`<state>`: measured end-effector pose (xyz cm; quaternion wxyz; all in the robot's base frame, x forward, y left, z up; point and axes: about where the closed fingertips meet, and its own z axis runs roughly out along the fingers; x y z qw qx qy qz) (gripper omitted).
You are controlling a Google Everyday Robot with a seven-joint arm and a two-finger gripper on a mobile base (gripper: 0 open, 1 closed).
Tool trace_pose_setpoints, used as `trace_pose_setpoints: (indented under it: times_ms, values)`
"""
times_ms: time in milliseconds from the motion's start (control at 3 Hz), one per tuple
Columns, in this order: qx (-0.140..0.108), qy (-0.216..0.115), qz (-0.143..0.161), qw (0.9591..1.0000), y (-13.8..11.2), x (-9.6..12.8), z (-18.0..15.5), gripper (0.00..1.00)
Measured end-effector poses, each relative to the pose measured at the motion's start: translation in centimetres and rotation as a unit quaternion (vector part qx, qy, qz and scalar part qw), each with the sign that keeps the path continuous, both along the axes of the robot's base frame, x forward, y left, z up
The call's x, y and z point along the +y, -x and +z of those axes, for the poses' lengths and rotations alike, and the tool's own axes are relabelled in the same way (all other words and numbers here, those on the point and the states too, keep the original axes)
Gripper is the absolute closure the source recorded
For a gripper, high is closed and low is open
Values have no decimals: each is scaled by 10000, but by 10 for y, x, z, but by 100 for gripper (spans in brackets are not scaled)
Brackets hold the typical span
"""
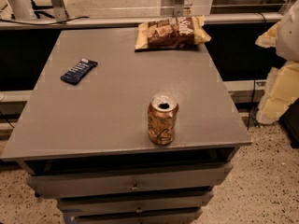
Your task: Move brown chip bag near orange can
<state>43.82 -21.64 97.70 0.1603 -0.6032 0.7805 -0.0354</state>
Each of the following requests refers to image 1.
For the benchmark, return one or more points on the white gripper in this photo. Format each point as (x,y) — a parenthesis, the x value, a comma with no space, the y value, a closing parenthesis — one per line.
(289,36)

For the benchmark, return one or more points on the brown chip bag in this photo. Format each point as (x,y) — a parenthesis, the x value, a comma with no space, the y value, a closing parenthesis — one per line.
(174,33)

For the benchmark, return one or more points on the orange soda can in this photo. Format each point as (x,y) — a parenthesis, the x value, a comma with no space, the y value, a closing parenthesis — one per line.
(162,114)

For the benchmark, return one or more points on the dark blue snack bar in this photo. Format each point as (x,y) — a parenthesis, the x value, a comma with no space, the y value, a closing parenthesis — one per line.
(75,74)

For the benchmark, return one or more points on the grey drawer cabinet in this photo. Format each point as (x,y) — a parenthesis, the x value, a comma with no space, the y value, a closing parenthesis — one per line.
(88,145)

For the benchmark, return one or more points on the white pipe top left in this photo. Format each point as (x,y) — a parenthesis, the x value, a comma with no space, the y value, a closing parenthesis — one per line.
(22,9)

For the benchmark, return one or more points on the grey metal rail frame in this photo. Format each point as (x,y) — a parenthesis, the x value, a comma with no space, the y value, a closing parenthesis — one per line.
(62,20)

